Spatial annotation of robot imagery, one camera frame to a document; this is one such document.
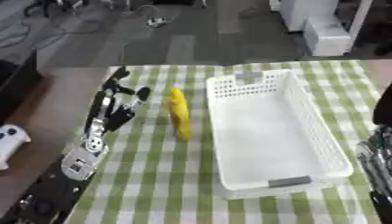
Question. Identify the white cabinet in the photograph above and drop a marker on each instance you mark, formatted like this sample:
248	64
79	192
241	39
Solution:
326	26

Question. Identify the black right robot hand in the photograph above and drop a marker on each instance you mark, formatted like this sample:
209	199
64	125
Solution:
384	108

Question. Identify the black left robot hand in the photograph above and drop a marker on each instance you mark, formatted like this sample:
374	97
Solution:
118	114

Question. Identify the yellow toy banana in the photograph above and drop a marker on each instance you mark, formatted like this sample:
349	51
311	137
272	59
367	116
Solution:
179	113

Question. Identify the white plastic basket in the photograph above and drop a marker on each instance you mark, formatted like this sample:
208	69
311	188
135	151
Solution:
270	131

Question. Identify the white game controller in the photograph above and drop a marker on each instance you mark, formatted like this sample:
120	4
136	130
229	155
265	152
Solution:
10	143

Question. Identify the black cabinet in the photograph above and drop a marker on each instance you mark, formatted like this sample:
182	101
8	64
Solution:
15	84

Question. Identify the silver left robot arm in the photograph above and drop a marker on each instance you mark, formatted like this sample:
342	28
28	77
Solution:
76	163

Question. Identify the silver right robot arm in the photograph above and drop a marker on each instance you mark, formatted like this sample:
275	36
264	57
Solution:
376	166

